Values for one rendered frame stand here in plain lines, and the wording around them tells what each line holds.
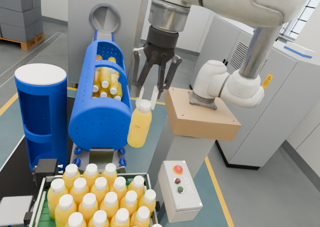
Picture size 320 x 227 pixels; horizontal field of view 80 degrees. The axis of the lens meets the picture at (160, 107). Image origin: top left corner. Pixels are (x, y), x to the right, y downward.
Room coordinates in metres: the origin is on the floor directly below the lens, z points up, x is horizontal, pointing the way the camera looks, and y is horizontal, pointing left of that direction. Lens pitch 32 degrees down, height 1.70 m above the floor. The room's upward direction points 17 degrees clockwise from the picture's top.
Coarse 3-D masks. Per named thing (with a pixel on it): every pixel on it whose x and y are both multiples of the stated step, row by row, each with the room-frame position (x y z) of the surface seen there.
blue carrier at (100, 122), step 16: (96, 48) 1.23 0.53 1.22; (112, 48) 1.44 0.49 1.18; (96, 64) 0.98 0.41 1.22; (112, 64) 1.03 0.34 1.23; (80, 80) 0.87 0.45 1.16; (80, 96) 0.70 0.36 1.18; (128, 96) 0.94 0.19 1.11; (80, 112) 0.58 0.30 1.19; (96, 112) 0.61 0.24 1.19; (112, 112) 0.63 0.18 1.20; (128, 112) 0.67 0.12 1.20; (80, 128) 0.58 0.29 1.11; (96, 128) 0.61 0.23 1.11; (112, 128) 0.63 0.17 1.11; (128, 128) 0.66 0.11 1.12; (80, 144) 0.58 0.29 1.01; (96, 144) 0.61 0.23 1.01; (112, 144) 0.64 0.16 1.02
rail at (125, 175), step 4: (48, 176) 0.42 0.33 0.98; (52, 176) 0.42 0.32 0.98; (56, 176) 0.43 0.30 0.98; (60, 176) 0.43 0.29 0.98; (120, 176) 0.52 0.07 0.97; (124, 176) 0.53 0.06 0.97; (128, 176) 0.53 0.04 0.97; (132, 176) 0.54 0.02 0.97; (144, 176) 0.56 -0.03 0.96; (48, 180) 0.41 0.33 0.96; (52, 180) 0.42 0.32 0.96
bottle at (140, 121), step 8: (136, 112) 0.48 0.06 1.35; (144, 112) 0.48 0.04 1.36; (136, 120) 0.47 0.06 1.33; (144, 120) 0.47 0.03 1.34; (136, 128) 0.47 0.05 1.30; (144, 128) 0.47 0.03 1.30; (128, 136) 0.49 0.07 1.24; (136, 136) 0.47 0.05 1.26; (144, 136) 0.48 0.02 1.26; (136, 144) 0.47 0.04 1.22
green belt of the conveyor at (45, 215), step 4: (128, 184) 0.54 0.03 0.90; (48, 188) 0.42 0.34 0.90; (44, 200) 0.37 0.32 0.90; (44, 204) 0.36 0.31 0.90; (44, 208) 0.34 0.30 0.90; (48, 208) 0.35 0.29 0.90; (44, 212) 0.33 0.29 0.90; (48, 212) 0.33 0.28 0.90; (40, 216) 0.31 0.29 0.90; (44, 216) 0.32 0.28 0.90; (48, 216) 0.32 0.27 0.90; (40, 220) 0.30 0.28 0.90; (44, 220) 0.31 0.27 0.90; (48, 220) 0.31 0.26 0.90; (52, 220) 0.31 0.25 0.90; (40, 224) 0.29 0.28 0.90; (44, 224) 0.29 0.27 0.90; (48, 224) 0.30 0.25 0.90; (52, 224) 0.30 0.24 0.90
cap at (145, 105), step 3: (144, 99) 0.51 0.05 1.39; (141, 102) 0.49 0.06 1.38; (144, 102) 0.49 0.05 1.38; (147, 102) 0.50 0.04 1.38; (150, 102) 0.50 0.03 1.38; (141, 105) 0.48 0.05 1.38; (144, 105) 0.48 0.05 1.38; (147, 105) 0.49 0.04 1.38; (150, 105) 0.49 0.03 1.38; (141, 108) 0.47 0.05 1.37; (144, 108) 0.47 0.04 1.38; (147, 108) 0.48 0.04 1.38
